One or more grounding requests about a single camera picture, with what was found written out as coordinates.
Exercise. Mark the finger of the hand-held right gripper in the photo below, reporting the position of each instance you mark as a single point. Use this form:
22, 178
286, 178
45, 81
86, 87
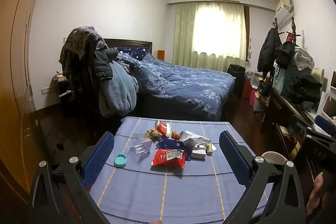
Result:
325, 124

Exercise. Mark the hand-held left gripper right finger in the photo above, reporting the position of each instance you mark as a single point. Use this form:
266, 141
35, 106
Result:
235, 158

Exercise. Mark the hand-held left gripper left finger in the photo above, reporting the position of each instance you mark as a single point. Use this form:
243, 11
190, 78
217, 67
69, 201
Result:
98, 158

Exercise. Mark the white waste bin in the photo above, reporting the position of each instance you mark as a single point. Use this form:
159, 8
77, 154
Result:
274, 158

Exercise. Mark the brown paper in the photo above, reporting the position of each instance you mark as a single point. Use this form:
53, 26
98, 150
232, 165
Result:
151, 134

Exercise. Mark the orange toy bear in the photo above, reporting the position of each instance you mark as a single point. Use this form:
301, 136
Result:
176, 134

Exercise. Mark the person's right hand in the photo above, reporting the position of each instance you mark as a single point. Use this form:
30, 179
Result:
315, 195

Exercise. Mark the white framed mirror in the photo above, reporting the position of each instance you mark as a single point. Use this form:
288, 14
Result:
329, 107

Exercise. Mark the teal ribbed soap dish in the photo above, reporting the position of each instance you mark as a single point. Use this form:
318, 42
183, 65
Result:
120, 160

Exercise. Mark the small green tube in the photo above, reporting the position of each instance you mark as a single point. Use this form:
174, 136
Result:
209, 149

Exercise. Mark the small white box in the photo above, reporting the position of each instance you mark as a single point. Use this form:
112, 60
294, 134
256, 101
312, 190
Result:
198, 154

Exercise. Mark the black folded clothes pile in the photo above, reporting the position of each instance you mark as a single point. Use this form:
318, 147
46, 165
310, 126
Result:
307, 87

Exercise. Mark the clear plastic packaging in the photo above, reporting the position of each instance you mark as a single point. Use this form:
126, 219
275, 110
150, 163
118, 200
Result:
140, 148

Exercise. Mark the dark wooden dresser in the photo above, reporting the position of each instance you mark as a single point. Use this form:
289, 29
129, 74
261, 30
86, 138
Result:
283, 113

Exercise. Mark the white crumpled plastic bag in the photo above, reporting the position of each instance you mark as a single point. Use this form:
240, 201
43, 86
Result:
195, 138

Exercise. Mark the teal bag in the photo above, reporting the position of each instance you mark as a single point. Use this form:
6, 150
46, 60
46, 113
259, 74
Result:
281, 78

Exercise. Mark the pink bucket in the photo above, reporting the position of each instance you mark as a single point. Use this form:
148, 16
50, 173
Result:
252, 96

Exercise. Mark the red snack packet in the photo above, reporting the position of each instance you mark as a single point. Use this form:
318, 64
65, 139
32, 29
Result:
165, 161

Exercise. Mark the dark blue packet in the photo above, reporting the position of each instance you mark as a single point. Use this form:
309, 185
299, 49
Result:
169, 144

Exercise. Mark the light blue fleece robe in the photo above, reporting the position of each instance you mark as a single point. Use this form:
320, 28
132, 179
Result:
118, 92

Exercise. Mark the white crumpled cloth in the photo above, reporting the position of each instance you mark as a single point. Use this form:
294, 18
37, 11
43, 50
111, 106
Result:
303, 57

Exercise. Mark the red box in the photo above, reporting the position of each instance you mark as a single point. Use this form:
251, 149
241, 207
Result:
247, 88

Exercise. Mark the crushed red paper cup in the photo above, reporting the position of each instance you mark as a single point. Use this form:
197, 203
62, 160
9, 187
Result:
162, 127

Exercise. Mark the dark nightstand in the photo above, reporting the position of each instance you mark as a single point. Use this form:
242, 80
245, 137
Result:
65, 91

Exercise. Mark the black suitcase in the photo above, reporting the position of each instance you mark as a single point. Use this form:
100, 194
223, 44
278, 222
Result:
236, 79

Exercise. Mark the blue floral duvet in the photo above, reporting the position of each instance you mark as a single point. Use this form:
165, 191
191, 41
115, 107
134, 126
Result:
183, 85

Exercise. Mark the hanging black jacket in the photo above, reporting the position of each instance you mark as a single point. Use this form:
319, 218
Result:
269, 50

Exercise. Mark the black puffer jacket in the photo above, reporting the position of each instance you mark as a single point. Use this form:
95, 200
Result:
105, 64

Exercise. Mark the wooden coat rack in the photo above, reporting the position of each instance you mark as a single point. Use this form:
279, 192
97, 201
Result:
292, 29

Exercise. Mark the star print pillow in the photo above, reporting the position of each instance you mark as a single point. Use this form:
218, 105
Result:
134, 53

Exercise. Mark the wooden wardrobe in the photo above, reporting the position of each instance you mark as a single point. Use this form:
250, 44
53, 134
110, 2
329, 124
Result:
18, 69

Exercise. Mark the white air conditioner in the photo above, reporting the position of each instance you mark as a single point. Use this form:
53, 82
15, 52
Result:
284, 11

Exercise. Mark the dark wooden bed headboard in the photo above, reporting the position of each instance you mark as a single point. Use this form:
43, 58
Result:
131, 43

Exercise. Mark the orange box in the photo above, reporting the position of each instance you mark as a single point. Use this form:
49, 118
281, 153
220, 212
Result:
161, 55

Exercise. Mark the pale green curtain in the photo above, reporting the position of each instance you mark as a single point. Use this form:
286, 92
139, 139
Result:
210, 35

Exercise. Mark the white wall socket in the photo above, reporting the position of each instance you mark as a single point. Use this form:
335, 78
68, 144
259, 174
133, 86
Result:
46, 90

